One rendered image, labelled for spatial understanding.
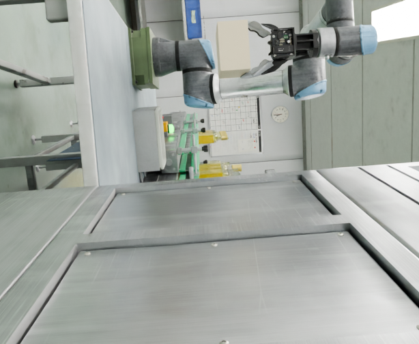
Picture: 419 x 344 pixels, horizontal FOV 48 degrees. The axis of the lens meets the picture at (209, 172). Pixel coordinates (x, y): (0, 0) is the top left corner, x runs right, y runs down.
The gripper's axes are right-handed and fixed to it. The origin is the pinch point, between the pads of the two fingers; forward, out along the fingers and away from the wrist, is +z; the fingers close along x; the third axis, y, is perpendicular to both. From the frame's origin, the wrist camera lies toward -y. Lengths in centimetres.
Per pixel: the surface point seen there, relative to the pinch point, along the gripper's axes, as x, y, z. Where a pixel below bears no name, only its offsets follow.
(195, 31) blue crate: -135, -581, 15
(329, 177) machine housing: 32.2, 29.1, -14.9
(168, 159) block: 30, -62, 26
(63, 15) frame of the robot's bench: -8.1, 15.7, 40.8
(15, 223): 34, 46, 44
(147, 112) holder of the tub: 12, -41, 30
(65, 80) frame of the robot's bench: -14, -130, 84
